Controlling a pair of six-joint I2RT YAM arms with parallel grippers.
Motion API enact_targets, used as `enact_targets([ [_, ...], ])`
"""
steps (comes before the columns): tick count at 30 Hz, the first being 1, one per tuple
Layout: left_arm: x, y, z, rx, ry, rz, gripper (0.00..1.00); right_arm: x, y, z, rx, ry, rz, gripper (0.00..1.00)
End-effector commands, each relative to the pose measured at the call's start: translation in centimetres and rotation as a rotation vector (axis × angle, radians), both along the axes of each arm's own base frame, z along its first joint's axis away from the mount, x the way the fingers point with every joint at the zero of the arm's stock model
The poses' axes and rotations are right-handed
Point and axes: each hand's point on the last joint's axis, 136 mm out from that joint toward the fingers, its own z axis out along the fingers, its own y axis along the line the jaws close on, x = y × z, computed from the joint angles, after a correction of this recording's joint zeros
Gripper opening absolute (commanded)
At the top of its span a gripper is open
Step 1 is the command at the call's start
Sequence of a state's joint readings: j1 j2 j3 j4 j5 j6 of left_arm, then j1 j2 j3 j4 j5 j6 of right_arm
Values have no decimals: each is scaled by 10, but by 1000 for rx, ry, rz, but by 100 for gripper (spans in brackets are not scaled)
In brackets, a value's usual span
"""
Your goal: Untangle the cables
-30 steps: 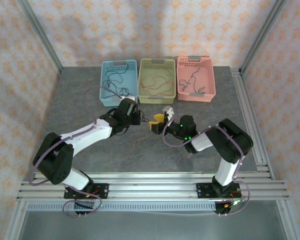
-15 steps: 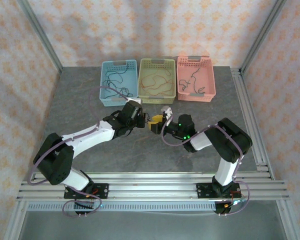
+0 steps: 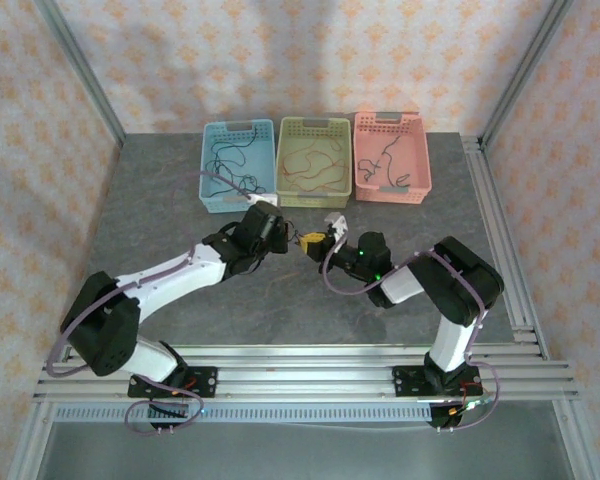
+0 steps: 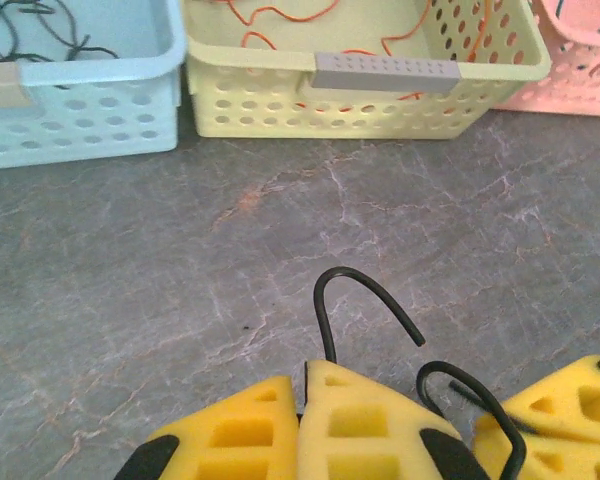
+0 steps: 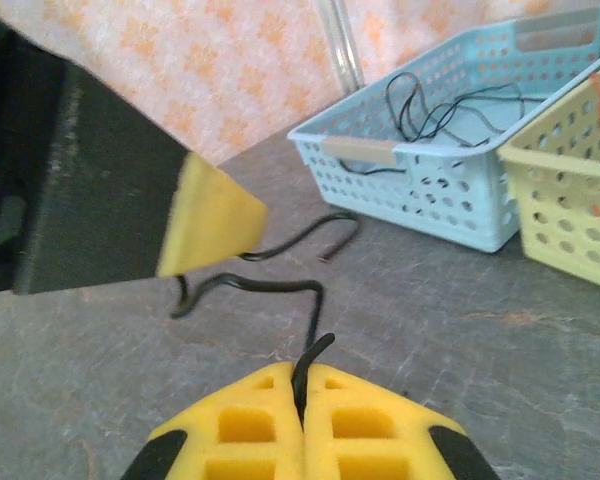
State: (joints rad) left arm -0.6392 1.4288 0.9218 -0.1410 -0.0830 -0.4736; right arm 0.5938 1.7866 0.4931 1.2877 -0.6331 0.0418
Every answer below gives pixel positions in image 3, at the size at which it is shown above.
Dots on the aluminium side rail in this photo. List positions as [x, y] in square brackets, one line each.
[496, 225]

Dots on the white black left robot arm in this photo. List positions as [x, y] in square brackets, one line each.
[170, 280]

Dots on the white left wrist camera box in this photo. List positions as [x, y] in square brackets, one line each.
[266, 200]

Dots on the pink plastic basket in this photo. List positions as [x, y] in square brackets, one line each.
[410, 150]

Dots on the blue plastic basket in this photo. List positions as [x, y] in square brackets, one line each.
[230, 205]

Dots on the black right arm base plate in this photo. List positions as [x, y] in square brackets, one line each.
[410, 382]

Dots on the aluminium frame post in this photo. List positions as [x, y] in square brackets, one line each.
[87, 75]
[521, 75]

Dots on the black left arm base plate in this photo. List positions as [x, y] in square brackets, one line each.
[205, 382]

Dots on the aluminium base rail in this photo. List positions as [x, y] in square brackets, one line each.
[305, 380]

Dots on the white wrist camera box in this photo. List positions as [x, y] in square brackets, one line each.
[266, 200]
[337, 225]

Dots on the green plastic basket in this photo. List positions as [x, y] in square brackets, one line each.
[315, 130]

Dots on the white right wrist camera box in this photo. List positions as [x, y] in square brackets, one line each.
[337, 225]

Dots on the aluminium frame leg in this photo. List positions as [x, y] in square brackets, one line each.
[30, 440]
[577, 440]

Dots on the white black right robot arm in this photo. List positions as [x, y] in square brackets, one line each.
[455, 280]

